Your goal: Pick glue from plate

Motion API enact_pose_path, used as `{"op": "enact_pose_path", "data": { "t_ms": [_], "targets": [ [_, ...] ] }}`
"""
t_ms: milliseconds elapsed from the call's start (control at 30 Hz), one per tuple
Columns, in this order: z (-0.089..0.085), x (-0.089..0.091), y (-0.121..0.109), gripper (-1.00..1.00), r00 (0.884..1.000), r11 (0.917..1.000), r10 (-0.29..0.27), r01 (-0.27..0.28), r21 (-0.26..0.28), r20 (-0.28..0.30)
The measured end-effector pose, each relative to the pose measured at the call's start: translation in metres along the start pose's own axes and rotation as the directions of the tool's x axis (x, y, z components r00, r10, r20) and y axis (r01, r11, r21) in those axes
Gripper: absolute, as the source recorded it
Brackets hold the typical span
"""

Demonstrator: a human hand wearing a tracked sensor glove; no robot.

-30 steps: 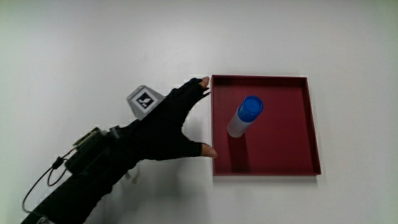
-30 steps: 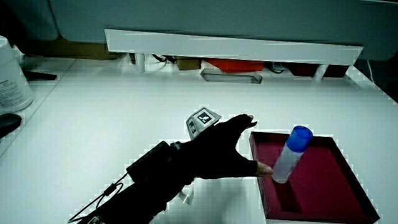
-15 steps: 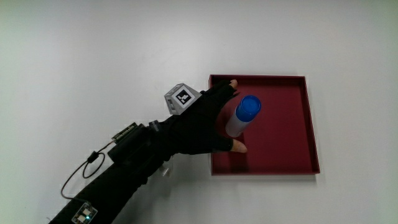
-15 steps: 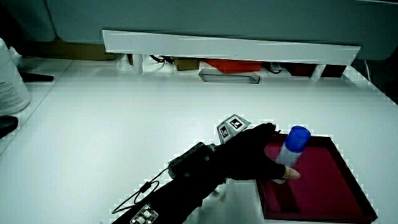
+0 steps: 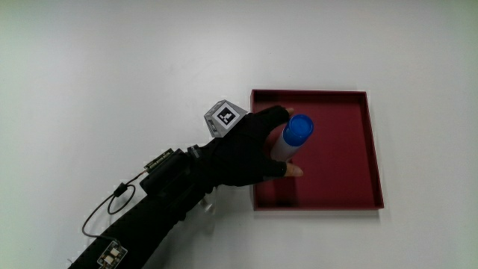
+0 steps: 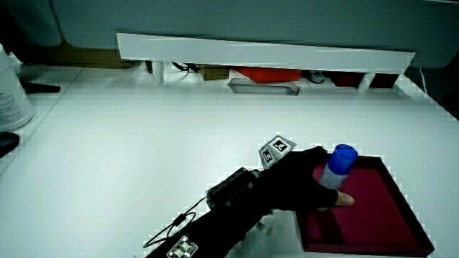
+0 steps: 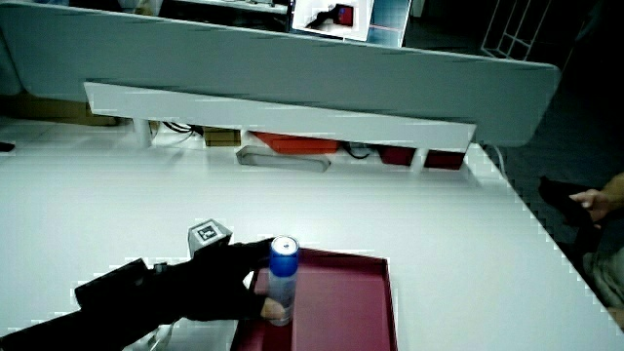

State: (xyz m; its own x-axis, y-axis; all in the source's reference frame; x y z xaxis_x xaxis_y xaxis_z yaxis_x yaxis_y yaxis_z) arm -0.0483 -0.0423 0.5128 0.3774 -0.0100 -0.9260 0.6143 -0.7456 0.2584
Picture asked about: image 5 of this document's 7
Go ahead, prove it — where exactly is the person's left hand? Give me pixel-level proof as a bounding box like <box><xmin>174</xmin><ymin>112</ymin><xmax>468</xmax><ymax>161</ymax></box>
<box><xmin>194</xmin><ymin>99</ymin><xmax>305</xmax><ymax>188</ymax></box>

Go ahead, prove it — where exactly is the blue capped white glue stick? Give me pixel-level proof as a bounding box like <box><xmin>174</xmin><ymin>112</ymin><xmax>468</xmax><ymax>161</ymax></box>
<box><xmin>270</xmin><ymin>114</ymin><xmax>314</xmax><ymax>163</ymax></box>

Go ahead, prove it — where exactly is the dark red square plate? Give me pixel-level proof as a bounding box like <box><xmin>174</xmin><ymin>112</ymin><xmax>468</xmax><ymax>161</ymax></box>
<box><xmin>249</xmin><ymin>88</ymin><xmax>385</xmax><ymax>211</ymax></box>

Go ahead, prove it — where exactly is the person's left forearm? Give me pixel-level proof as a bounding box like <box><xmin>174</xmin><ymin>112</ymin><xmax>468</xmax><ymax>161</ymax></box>
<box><xmin>68</xmin><ymin>143</ymin><xmax>218</xmax><ymax>269</ymax></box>

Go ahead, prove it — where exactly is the thin black cable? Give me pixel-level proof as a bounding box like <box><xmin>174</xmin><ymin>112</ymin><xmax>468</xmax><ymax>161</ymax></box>
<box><xmin>81</xmin><ymin>168</ymin><xmax>149</xmax><ymax>240</ymax></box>

